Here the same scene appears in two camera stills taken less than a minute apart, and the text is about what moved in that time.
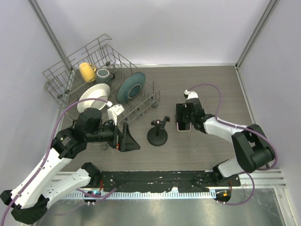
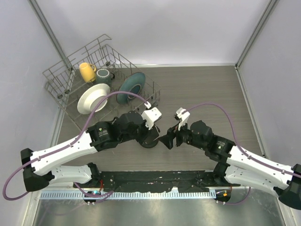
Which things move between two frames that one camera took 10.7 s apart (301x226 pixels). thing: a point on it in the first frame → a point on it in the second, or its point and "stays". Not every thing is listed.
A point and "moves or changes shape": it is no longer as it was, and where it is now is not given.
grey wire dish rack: [99, 76] stays
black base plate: [165, 181] stays
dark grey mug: [104, 76] stays
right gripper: [181, 108] → [168, 138]
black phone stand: [157, 136] moves or changes shape
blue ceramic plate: [130, 88] stays
